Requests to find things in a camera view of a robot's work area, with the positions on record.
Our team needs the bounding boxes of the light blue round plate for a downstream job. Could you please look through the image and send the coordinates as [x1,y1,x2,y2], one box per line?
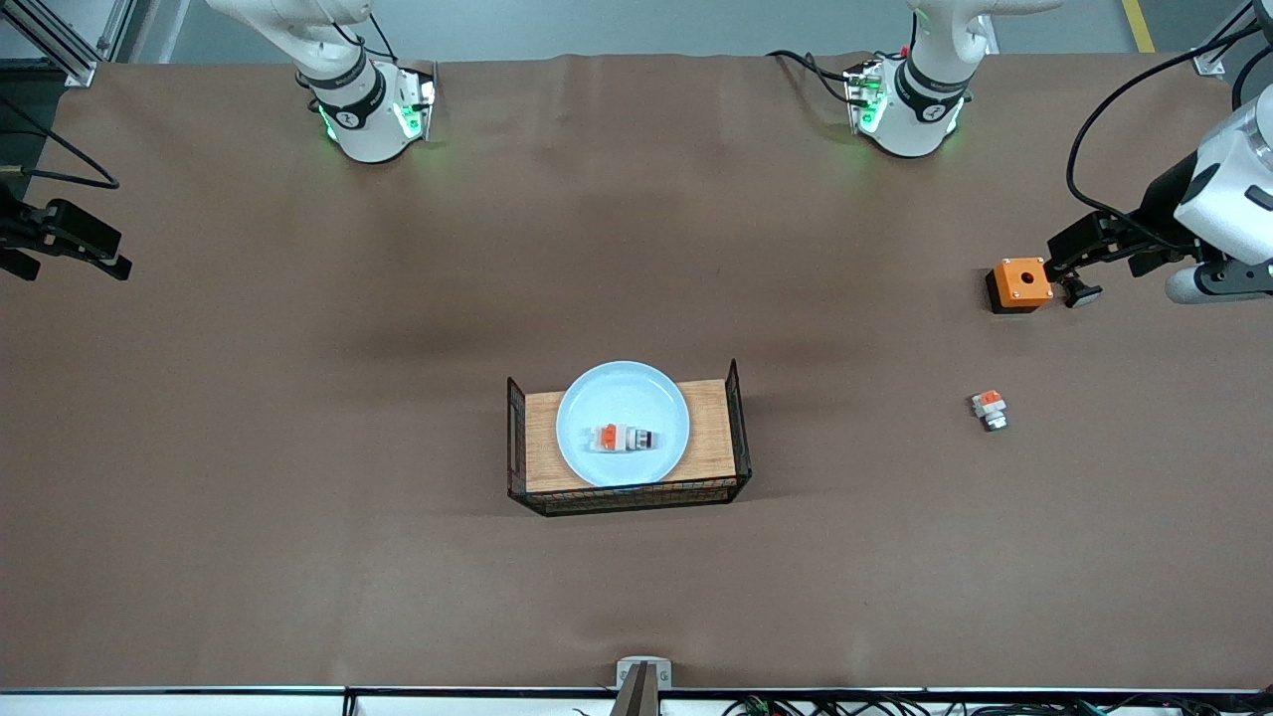
[555,360,691,489]

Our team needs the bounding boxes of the orange button box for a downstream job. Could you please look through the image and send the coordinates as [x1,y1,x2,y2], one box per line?
[985,258,1054,315]

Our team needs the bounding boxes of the brown table cover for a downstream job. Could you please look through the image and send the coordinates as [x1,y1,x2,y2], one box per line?
[0,52,1273,692]

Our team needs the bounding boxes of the wooden board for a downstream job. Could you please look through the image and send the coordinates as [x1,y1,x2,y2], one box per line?
[524,383,739,494]

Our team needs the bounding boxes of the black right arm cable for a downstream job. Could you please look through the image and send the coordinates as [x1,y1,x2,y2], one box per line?
[0,94,120,190]

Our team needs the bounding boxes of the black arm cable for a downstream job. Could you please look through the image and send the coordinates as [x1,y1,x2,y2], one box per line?
[1066,20,1273,250]
[0,94,120,190]

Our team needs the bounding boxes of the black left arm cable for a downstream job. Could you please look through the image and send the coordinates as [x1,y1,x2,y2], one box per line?
[1066,20,1273,250]

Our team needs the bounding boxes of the aluminium frame profile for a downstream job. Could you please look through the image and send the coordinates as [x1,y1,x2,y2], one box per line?
[0,0,135,88]
[1188,0,1273,78]

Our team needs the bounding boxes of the black base cable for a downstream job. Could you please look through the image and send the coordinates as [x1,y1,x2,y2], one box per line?
[766,50,858,105]

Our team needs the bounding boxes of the black wire basket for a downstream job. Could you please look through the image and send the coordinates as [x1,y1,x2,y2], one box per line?
[505,359,753,517]

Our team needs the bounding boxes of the grey metal bracket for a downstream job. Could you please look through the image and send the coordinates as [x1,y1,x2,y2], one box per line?
[616,656,673,690]

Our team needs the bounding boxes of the dark brown post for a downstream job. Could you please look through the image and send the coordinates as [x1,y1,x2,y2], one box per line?
[609,661,660,716]

